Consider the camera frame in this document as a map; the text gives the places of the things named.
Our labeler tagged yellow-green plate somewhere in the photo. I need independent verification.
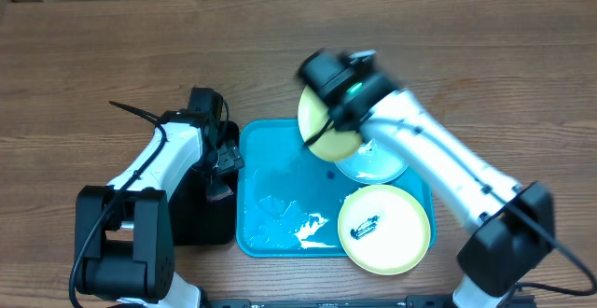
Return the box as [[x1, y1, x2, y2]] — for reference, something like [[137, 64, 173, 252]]
[[338, 185, 431, 275], [298, 87, 362, 161]]

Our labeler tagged dark sponge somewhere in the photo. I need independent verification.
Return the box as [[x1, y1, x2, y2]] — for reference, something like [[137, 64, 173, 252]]
[[205, 176, 233, 203]]

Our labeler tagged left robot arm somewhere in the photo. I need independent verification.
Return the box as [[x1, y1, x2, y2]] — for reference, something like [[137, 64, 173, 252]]
[[69, 107, 243, 307]]

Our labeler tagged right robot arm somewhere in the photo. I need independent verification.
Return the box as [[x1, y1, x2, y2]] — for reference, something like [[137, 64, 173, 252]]
[[322, 73, 556, 307]]

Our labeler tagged black plastic tray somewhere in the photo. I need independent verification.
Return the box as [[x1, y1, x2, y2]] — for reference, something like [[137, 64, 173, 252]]
[[167, 120, 242, 246]]

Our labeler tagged teal plastic tray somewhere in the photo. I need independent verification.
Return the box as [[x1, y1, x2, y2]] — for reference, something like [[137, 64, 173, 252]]
[[235, 119, 438, 259]]

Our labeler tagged light blue plate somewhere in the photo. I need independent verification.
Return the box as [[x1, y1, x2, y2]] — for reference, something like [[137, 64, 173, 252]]
[[336, 140, 408, 185]]

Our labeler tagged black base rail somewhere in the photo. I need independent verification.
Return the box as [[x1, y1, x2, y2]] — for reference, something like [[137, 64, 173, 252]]
[[201, 294, 456, 308]]

